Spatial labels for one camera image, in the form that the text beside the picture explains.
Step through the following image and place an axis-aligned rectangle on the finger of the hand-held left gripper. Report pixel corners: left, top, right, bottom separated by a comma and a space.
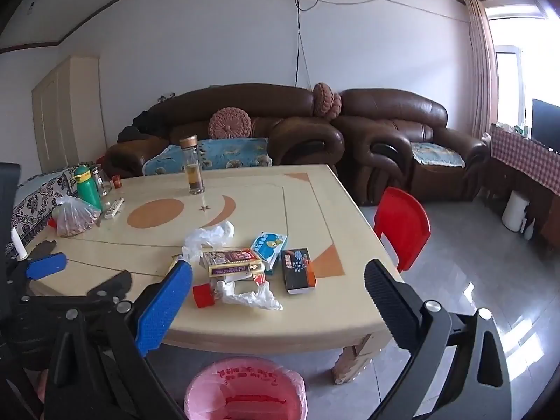
20, 270, 133, 312
6, 240, 68, 290

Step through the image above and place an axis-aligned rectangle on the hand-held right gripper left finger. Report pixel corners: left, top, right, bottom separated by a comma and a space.
44, 259, 193, 420

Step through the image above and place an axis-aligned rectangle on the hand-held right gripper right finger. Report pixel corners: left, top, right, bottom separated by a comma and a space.
364, 259, 512, 420

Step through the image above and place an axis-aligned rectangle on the small red block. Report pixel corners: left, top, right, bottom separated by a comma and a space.
192, 283, 215, 309

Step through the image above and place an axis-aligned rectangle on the red patterned box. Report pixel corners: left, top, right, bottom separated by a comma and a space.
199, 248, 266, 279

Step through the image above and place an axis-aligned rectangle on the clear plastic bag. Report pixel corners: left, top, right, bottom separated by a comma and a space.
181, 221, 236, 264

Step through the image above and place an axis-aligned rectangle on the white plastic wrap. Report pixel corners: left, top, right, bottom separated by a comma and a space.
214, 280, 284, 312

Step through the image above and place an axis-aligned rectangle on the black box with blue print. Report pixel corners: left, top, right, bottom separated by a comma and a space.
281, 248, 317, 295

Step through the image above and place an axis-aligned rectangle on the blue bear medicine box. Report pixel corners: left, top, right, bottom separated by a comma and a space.
250, 231, 289, 276

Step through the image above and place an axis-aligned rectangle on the black floral patterned blanket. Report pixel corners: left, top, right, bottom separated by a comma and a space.
5, 170, 80, 257

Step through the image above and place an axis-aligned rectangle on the white tube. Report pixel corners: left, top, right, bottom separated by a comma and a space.
10, 227, 28, 262

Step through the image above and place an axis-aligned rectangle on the plastic bag of nuts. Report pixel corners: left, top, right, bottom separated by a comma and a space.
51, 197, 103, 237

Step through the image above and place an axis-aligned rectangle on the red plastic chair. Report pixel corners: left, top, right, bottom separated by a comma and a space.
373, 187, 432, 272

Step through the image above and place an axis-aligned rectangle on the white remote control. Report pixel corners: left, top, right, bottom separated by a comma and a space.
103, 198, 126, 220

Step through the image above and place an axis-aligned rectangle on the green thermos bottle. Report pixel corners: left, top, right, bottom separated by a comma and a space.
72, 165, 103, 211

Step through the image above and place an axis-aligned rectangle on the clear glass pitcher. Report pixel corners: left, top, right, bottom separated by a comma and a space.
92, 164, 113, 198

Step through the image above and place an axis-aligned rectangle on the cream wardrobe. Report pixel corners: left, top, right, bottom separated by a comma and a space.
31, 55, 108, 174

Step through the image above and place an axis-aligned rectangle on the glass cup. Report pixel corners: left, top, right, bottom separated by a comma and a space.
179, 135, 206, 196

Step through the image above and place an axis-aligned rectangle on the blue armchair seat cover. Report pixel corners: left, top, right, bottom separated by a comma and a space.
410, 142, 466, 168

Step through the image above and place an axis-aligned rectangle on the white cylindrical bin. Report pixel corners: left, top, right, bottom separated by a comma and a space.
501, 191, 530, 232

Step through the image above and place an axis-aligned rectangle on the blue patterned sofa cover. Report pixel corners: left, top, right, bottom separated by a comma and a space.
142, 137, 270, 177

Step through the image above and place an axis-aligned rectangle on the brown leather armchair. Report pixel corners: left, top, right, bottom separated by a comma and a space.
337, 89, 489, 205

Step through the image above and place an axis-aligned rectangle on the round pink cushion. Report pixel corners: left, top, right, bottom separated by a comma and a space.
208, 107, 253, 140
312, 82, 343, 119

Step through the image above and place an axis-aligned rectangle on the red checked tablecloth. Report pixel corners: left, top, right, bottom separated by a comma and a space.
489, 123, 560, 196

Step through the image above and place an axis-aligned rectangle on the brown leather sofa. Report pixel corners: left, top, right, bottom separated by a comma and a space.
105, 83, 346, 180

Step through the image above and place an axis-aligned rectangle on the black monitor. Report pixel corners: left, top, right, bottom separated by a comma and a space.
531, 98, 560, 152

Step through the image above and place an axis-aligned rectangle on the pink curtain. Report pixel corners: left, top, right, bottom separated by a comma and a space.
464, 0, 500, 139

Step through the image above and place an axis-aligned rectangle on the black wall cable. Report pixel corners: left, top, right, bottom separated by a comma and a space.
292, 0, 469, 89

